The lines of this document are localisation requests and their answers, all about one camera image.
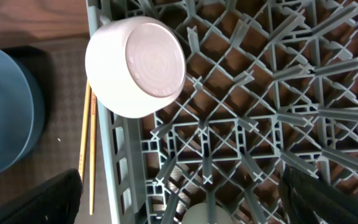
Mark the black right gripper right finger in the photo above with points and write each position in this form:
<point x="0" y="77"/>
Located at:
<point x="305" y="199"/>

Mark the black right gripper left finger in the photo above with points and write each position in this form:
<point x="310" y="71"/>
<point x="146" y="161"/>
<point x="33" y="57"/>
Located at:
<point x="57" y="200"/>

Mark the white plastic cup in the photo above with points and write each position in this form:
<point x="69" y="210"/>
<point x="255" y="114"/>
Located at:
<point x="198" y="214"/>

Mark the pink white bowl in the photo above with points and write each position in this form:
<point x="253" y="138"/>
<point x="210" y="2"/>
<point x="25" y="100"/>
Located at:
<point x="135" y="66"/>

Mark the grey dishwasher rack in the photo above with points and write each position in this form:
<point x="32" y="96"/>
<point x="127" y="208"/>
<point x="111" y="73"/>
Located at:
<point x="269" y="84"/>

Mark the left wooden chopstick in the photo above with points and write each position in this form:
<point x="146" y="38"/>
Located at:
<point x="84" y="131"/>

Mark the wooden chopstick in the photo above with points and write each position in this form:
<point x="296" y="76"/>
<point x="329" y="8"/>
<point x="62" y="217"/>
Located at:
<point x="84" y="131"/>
<point x="92" y="163"/>

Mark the blue plate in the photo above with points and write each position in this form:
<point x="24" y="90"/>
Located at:
<point x="22" y="111"/>

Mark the right wooden chopstick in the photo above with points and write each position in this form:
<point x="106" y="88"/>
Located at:
<point x="92" y="163"/>

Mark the brown serving tray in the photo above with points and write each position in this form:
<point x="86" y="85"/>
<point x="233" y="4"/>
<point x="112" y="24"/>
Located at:
<point x="60" y="72"/>

